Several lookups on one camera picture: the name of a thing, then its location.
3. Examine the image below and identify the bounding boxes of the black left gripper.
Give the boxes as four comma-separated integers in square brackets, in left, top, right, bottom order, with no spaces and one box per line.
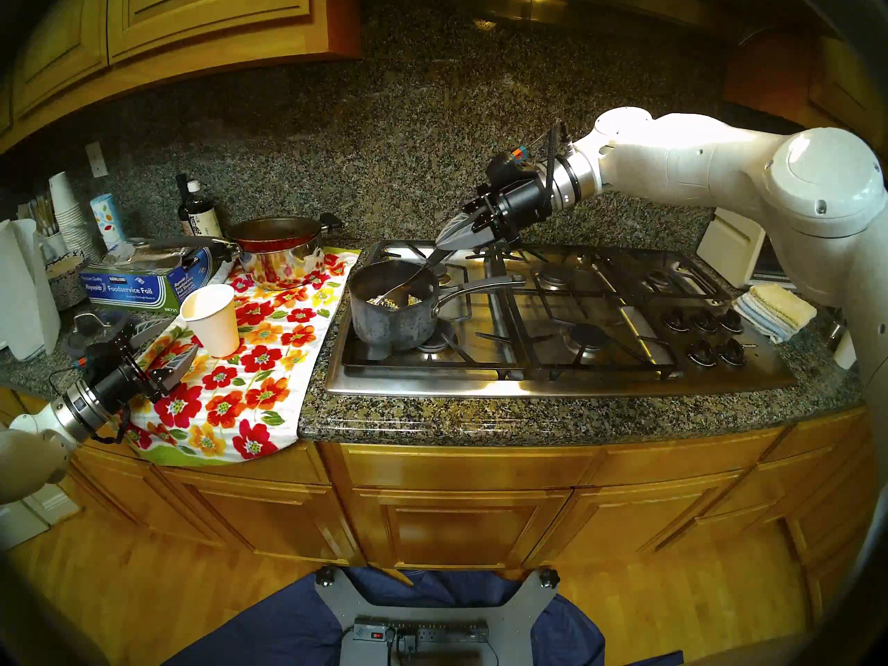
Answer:
[78,316,200,417]

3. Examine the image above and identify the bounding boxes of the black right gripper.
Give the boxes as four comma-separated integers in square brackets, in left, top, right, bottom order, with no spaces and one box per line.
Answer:
[436,151,557,254]

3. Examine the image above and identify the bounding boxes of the metal serving spoon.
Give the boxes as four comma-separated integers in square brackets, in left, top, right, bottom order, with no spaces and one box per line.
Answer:
[377,245,453,309]

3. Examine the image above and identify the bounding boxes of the dark grey saucepan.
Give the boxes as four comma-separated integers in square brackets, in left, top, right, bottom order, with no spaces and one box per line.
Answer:
[349,259,528,351]

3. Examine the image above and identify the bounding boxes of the black pot lid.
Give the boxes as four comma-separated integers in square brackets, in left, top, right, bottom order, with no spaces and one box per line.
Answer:
[64,311,133,350]

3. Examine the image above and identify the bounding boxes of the shiny steel stock pot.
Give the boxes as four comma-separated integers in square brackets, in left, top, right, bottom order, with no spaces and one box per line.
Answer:
[229,212,343,291]

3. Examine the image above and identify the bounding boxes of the blue foil sheet box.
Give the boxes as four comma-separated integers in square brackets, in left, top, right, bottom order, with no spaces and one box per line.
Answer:
[80,247,214,315]

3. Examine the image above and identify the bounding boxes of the floral kitchen towel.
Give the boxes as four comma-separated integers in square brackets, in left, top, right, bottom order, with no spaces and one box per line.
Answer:
[114,247,363,466]

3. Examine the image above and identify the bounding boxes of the dark bottle white cap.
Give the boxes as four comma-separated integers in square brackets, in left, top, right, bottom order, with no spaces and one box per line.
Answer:
[184,181,223,239]

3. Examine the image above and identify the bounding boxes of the leaf print paper cup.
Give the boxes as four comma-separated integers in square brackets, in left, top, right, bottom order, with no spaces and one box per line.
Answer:
[89,194,127,250]

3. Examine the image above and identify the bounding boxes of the cup of wooden sticks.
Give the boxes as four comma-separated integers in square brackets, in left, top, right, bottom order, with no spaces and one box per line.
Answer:
[28,196,68,259]

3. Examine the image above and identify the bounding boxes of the stack of white paper cups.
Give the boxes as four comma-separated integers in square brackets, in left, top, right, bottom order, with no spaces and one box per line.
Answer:
[47,173,98,259]

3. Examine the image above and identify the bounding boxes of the stainless steel gas cooktop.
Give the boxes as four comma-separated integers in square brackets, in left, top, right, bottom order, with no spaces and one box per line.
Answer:
[324,240,797,400]

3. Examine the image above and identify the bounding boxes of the white toaster oven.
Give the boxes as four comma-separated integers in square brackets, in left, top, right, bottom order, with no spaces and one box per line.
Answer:
[697,210,799,291]

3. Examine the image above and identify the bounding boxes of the wooden base cabinets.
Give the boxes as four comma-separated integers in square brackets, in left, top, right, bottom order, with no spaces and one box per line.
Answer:
[0,387,888,624]

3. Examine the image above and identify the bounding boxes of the navy blue fabric cover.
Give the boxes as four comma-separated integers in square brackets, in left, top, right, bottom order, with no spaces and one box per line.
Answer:
[163,567,684,666]

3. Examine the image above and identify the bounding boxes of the blue striped folded cloth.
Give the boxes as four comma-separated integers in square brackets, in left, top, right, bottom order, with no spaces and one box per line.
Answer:
[733,296,793,343]

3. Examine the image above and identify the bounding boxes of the cream folded cloth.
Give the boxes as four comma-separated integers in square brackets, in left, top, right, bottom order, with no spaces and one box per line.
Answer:
[746,285,817,327]

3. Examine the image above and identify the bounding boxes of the grey power strip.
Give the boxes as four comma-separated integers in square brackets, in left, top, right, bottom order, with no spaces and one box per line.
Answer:
[352,620,490,644]

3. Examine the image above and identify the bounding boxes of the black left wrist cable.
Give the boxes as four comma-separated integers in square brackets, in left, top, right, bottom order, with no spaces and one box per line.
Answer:
[97,404,136,445]

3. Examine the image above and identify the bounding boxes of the red frying pan grey handle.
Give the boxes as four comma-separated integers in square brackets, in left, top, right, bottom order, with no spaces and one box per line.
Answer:
[132,216,323,255]

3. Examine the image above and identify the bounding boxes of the wooden wall cabinet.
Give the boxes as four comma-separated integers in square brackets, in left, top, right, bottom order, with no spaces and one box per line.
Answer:
[0,0,360,155]
[721,30,888,159]

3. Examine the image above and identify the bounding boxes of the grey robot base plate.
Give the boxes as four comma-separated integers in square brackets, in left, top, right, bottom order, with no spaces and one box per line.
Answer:
[316,567,561,666]

